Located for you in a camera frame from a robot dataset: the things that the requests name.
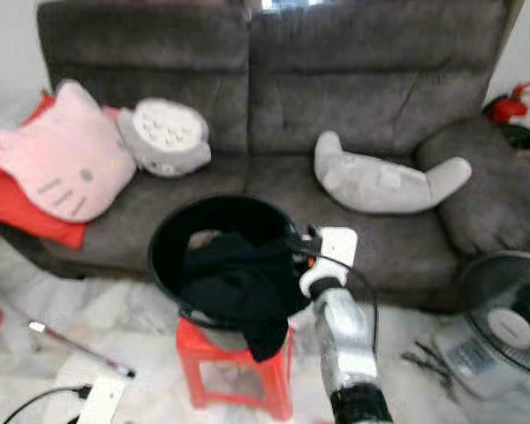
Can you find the grey round plush toy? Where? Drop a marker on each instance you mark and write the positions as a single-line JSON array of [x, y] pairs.
[[168, 137]]

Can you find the brown garment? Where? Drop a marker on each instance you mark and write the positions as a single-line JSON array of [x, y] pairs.
[[205, 238]]

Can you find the silver metal clothes rack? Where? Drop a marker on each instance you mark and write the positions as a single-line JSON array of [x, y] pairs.
[[88, 352]]

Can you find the red plastic stool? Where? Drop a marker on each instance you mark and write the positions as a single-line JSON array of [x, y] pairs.
[[193, 358]]

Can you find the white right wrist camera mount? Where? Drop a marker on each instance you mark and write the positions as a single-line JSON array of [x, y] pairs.
[[337, 245]]

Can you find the dark grey fabric sofa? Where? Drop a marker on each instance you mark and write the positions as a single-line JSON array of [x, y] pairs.
[[371, 93]]

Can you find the red cushion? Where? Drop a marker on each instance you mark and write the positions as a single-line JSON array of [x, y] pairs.
[[18, 212]]

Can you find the pink cat face pillow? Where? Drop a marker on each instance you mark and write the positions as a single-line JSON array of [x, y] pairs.
[[66, 159]]

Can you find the grey standing fan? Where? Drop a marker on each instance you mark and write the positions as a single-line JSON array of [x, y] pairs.
[[512, 327]]

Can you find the grey long cat plush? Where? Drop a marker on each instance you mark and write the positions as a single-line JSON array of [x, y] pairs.
[[384, 181]]

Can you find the black garment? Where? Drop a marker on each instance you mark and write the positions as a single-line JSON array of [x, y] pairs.
[[247, 287]]

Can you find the black plastic bucket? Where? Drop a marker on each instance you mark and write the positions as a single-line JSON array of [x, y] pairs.
[[230, 212]]

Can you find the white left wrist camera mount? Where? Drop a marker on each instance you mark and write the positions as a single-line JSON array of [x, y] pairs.
[[102, 402]]

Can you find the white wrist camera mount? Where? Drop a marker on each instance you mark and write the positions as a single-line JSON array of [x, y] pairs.
[[337, 245], [102, 402]]

